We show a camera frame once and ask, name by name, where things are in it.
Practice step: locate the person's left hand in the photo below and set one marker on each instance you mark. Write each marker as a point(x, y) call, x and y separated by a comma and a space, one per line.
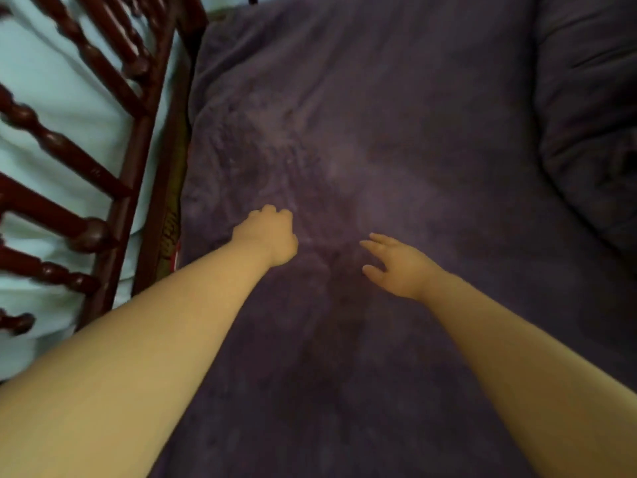
point(271, 233)

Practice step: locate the person's right hand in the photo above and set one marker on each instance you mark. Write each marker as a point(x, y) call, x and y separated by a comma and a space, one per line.
point(408, 273)

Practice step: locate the purple plush bed sheet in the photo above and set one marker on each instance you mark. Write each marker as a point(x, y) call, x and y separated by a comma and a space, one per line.
point(373, 119)

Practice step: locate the red wooden bed frame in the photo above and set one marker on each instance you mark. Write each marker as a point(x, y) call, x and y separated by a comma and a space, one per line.
point(129, 169)

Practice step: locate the purple fleece duvet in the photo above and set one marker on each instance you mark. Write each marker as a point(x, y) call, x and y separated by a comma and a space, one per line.
point(587, 104)

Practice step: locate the person's right forearm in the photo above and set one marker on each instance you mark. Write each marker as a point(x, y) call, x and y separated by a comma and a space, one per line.
point(537, 383)

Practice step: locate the person's left forearm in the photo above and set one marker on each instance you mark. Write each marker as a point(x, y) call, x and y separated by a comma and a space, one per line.
point(124, 373)

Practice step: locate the pale mosquito net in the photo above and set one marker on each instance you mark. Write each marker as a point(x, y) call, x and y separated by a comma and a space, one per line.
point(50, 84)

